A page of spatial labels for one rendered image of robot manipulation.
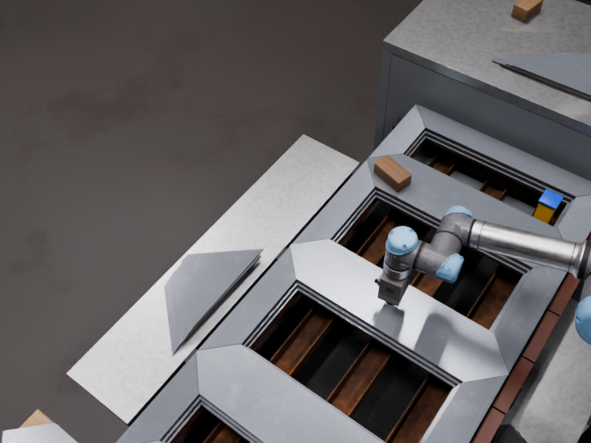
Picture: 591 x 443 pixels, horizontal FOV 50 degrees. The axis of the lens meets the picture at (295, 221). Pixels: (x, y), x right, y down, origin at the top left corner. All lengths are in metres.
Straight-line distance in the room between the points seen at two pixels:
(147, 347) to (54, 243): 1.41
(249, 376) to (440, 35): 1.39
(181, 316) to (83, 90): 2.28
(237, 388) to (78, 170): 2.07
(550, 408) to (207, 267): 1.12
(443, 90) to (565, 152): 0.47
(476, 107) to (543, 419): 1.06
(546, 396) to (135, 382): 1.21
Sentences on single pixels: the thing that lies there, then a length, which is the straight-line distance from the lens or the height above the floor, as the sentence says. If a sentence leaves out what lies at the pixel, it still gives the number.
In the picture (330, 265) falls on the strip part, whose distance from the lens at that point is 1.95.
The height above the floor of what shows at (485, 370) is 0.86.
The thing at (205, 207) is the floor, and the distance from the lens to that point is 3.23.
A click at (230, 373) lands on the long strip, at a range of 1.81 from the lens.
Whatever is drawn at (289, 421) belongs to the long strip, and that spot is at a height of 0.86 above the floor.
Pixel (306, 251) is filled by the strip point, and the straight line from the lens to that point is 1.98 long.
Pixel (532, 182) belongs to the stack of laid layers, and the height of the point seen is 0.84.
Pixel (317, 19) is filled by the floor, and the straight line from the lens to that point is 4.29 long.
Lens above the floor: 2.51
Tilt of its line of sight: 53 degrees down
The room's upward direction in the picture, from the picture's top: 4 degrees counter-clockwise
